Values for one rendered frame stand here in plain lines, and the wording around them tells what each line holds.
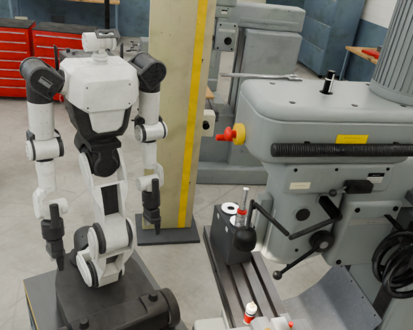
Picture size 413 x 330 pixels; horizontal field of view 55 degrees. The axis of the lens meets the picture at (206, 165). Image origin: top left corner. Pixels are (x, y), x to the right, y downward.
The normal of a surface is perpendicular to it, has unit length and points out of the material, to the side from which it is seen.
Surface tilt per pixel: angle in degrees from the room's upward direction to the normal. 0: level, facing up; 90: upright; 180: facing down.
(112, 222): 80
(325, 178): 90
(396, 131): 90
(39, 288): 0
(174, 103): 90
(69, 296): 0
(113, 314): 0
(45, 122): 89
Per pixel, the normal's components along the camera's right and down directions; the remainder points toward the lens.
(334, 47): 0.20, 0.50
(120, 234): 0.53, 0.07
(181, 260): 0.11, -0.87
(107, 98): 0.54, 0.47
